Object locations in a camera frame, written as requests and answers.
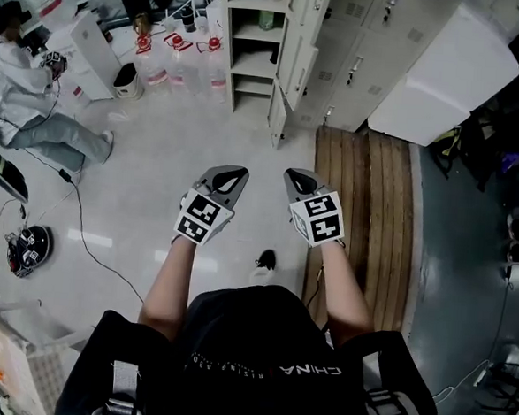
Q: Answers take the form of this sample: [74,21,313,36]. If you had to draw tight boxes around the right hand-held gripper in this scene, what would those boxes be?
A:
[277,166,351,251]

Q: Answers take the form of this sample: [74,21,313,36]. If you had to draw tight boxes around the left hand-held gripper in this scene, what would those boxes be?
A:
[172,161,252,249]

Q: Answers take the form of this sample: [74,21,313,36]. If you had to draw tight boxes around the grey metal locker door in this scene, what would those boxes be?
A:
[287,0,335,29]
[265,81,292,151]
[272,15,323,114]

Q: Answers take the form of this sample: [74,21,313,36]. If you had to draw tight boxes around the white locker cabinet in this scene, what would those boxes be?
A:
[210,0,463,142]

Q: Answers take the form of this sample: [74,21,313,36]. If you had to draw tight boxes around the person's left forearm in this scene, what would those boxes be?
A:
[137,234,199,343]

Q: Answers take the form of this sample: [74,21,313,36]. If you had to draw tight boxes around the person's right forearm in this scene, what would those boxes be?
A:
[314,240,381,351]

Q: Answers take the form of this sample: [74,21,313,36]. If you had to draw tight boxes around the wooden slatted platform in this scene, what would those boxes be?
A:
[299,125,424,348]

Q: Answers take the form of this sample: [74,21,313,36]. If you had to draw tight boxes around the person's black shoe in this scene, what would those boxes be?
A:
[254,247,279,272]

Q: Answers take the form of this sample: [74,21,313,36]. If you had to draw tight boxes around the person's white trousers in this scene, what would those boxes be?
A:
[248,266,276,289]

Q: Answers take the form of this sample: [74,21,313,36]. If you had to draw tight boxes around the clear water bottle red cap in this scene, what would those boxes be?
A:
[160,33,204,96]
[195,33,232,104]
[132,33,172,91]

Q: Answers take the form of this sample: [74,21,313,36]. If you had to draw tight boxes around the beige waste bin black liner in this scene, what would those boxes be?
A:
[111,61,147,103]

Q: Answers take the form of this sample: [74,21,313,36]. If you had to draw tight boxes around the yellow black bag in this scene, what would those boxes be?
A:
[430,125,463,173]

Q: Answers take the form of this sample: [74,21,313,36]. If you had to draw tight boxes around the black tumbler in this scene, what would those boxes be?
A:
[179,5,199,35]

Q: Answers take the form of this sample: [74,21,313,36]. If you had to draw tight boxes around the person's black t-shirt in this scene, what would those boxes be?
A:
[54,270,449,415]

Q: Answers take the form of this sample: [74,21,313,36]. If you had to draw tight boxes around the brown woven object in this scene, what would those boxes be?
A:
[132,11,152,38]

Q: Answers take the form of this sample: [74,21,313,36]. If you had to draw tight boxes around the tall white box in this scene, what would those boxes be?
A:
[41,7,126,104]

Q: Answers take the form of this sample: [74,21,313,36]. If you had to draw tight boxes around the black round floor device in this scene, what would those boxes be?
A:
[3,223,56,281]

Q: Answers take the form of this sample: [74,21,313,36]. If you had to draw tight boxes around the purple bag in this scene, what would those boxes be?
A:
[500,146,519,173]

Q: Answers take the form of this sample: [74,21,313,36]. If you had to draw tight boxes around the clear water jug red label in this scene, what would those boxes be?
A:
[23,0,78,33]

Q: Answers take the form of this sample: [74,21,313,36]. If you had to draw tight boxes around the white plastic bag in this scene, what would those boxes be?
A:
[0,294,87,415]

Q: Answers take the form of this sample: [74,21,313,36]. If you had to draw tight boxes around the group of black metal chairs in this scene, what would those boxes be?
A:
[466,336,519,415]

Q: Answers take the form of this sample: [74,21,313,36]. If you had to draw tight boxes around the black floor cable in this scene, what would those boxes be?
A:
[13,148,156,305]

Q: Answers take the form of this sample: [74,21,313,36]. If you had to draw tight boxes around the white floor cable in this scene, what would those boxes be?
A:
[431,356,492,409]

